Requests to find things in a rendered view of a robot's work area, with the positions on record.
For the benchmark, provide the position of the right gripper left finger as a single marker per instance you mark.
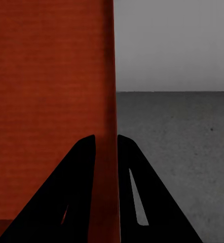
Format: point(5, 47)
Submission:
point(59, 211)

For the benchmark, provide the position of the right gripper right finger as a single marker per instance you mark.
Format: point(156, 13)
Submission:
point(167, 223)

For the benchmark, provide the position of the storage box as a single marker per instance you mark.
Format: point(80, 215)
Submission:
point(58, 86)

